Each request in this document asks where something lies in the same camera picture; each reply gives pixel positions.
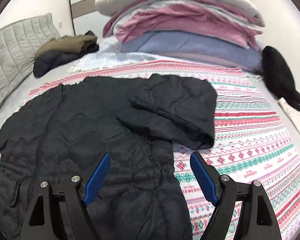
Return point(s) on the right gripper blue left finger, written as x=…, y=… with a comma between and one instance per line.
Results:
x=44, y=215

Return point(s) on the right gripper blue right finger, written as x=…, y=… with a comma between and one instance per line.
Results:
x=257, y=219

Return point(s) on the black quilted coat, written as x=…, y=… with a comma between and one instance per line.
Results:
x=62, y=133

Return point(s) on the patterned pink green blanket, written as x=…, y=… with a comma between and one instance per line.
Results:
x=251, y=142

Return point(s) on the black plush toy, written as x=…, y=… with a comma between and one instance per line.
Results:
x=278, y=78

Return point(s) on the black puffer folded jacket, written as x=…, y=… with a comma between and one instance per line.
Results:
x=53, y=59

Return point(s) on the light blue fringed blanket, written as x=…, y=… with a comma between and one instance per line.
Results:
x=109, y=56

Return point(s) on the grey quilted headboard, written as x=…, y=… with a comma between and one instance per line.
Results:
x=19, y=41

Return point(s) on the blue folded blanket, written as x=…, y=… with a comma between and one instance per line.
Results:
x=196, y=48

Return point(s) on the pink folded blanket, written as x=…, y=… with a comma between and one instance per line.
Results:
x=182, y=15

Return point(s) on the white wardrobe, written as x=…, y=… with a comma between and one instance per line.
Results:
x=85, y=17

